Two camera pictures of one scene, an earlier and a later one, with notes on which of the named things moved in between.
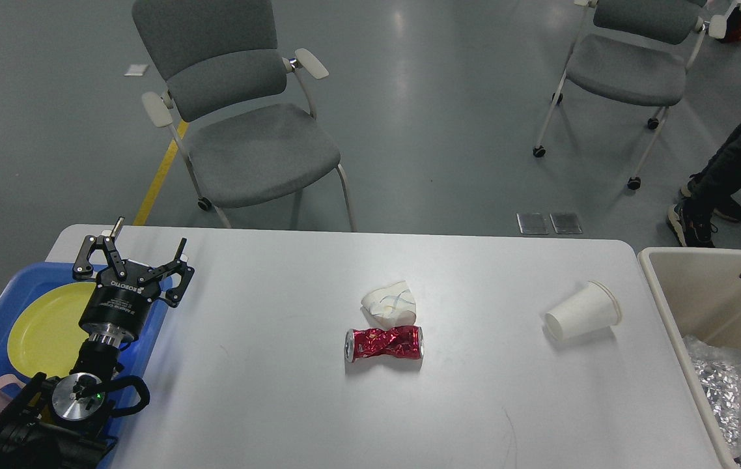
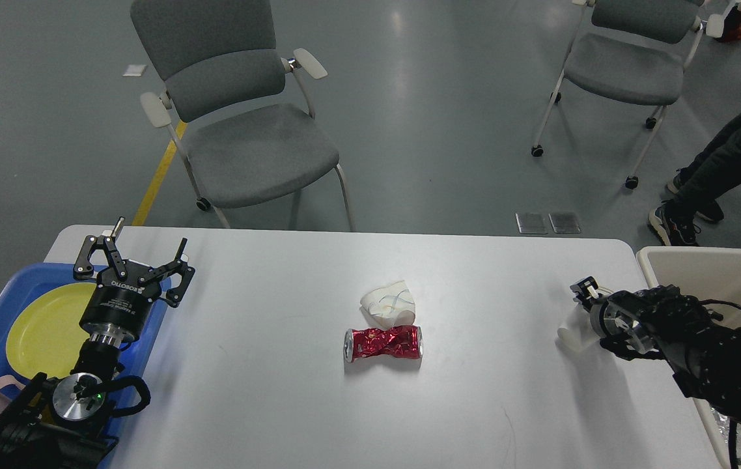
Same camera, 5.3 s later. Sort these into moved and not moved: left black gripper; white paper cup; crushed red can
Moved: white paper cup
Not moved: left black gripper; crushed red can
